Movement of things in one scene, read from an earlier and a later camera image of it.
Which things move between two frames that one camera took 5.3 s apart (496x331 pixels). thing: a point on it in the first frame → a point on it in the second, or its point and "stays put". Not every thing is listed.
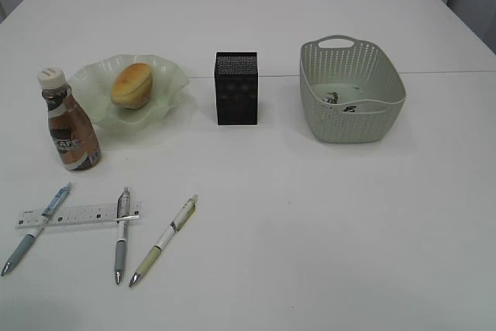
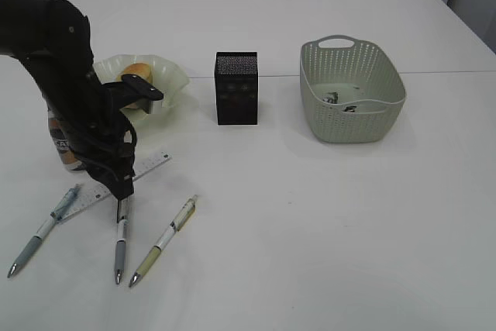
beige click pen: (184, 213) stays put
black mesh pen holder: (236, 87) stays put
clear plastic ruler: (77, 215) → (96, 193)
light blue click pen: (25, 247) → (58, 212)
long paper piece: (332, 97) stays put
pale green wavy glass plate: (92, 82) stays put
